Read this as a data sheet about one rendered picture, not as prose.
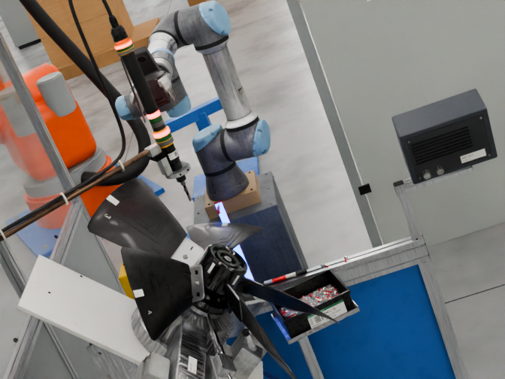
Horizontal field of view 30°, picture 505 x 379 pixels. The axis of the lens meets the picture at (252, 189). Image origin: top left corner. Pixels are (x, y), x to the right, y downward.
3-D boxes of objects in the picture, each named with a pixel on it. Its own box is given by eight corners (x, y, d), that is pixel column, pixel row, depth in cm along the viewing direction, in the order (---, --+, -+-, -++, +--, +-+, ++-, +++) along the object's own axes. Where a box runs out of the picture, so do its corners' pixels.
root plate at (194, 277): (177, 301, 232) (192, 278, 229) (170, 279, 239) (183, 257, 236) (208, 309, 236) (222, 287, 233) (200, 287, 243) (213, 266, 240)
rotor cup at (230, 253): (187, 304, 237) (213, 265, 232) (175, 270, 249) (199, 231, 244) (235, 318, 244) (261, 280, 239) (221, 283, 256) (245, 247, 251)
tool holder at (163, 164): (167, 185, 237) (152, 151, 233) (155, 180, 243) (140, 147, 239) (196, 168, 241) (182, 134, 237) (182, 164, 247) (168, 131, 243)
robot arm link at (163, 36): (149, 12, 309) (107, 101, 274) (179, 3, 305) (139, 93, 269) (165, 40, 315) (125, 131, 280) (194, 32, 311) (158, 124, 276)
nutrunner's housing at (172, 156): (179, 185, 241) (107, 19, 223) (172, 183, 244) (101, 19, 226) (192, 177, 243) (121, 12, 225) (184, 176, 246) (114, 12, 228)
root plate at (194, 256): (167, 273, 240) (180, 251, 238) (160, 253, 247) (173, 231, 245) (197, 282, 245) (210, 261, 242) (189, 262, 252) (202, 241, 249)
